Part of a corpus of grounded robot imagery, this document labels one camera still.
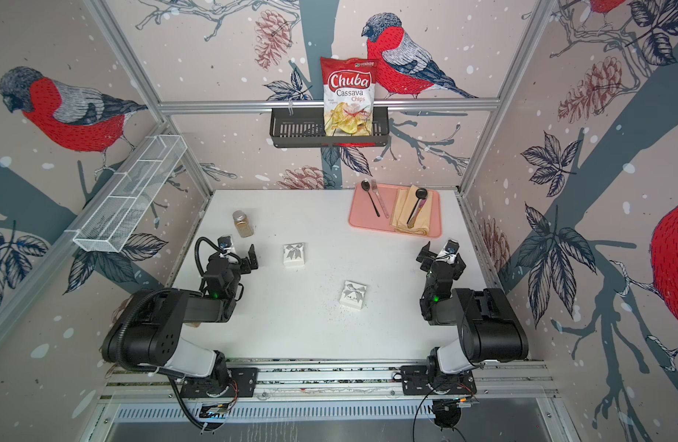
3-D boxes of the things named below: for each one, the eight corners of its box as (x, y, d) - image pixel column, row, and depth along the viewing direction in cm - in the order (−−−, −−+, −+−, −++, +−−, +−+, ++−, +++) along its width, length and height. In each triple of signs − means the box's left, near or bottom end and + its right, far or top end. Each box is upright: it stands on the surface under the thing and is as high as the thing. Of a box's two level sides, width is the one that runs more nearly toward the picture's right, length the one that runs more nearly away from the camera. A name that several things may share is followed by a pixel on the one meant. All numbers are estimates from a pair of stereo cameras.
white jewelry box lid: (339, 305, 90) (338, 300, 87) (344, 285, 95) (344, 279, 91) (362, 310, 89) (362, 306, 86) (366, 290, 93) (367, 285, 90)
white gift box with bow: (284, 267, 98) (282, 263, 96) (285, 248, 103) (283, 244, 101) (304, 265, 99) (303, 261, 96) (304, 246, 104) (303, 242, 101)
